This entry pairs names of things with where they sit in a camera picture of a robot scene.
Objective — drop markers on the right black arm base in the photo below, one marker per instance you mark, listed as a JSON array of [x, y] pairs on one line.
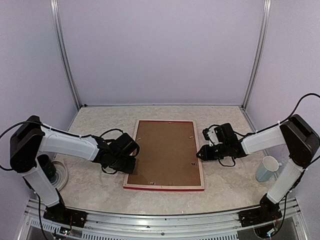
[[266, 212]]

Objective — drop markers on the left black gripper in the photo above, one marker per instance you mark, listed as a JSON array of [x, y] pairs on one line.
[[130, 168]]

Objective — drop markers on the brown backing board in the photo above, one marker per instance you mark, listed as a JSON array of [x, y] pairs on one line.
[[163, 152]]

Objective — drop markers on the white plate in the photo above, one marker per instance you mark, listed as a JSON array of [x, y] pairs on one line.
[[61, 176]]

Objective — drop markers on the aluminium corner post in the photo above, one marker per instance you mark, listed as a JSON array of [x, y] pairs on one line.
[[258, 53], [54, 4]]

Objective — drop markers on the aluminium front rail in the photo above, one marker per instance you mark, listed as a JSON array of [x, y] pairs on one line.
[[221, 225]]

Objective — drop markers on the right aluminium corner post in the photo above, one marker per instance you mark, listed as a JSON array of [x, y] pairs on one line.
[[258, 53]]

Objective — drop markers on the left aluminium corner post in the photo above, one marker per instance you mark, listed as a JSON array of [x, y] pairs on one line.
[[54, 4]]

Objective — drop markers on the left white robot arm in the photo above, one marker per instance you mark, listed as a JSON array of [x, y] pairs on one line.
[[34, 138]]

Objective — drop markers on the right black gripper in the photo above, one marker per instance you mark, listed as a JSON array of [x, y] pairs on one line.
[[206, 156]]

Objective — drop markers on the light blue paper cup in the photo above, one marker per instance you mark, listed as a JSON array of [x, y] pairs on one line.
[[266, 169]]

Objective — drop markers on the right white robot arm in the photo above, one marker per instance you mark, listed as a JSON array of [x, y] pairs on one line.
[[294, 136]]

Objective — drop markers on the black cup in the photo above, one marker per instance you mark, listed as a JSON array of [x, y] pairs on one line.
[[47, 166]]

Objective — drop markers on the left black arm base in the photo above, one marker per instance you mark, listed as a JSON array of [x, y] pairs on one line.
[[59, 213]]

